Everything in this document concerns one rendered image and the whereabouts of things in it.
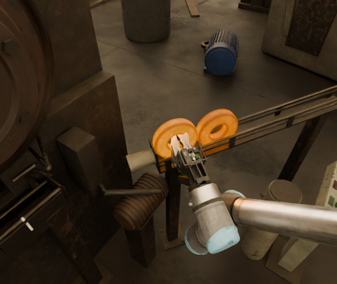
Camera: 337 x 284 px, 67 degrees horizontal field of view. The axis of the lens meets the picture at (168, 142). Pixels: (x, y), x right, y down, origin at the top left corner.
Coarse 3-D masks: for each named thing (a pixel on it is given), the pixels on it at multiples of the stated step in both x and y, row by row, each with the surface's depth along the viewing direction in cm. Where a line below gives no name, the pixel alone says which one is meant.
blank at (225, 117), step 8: (216, 112) 84; (224, 112) 84; (208, 120) 83; (216, 120) 83; (224, 120) 85; (232, 120) 86; (200, 128) 85; (208, 128) 85; (224, 128) 90; (232, 128) 89; (200, 136) 86; (208, 136) 88; (216, 136) 91; (224, 136) 91; (200, 144) 90
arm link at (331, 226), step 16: (240, 208) 76; (256, 208) 71; (272, 208) 68; (288, 208) 64; (304, 208) 61; (320, 208) 59; (336, 208) 57; (240, 224) 77; (256, 224) 71; (272, 224) 66; (288, 224) 63; (304, 224) 59; (320, 224) 56; (336, 224) 54; (320, 240) 57; (336, 240) 54
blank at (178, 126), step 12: (180, 120) 81; (156, 132) 81; (168, 132) 80; (180, 132) 82; (192, 132) 84; (156, 144) 82; (168, 144) 87; (180, 144) 87; (192, 144) 88; (168, 156) 88
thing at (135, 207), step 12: (144, 180) 97; (156, 180) 97; (120, 204) 90; (132, 204) 89; (144, 204) 91; (156, 204) 96; (120, 216) 90; (132, 216) 88; (144, 216) 91; (132, 228) 90; (144, 228) 99; (132, 240) 109; (144, 240) 104; (132, 252) 122; (144, 252) 111; (144, 264) 122
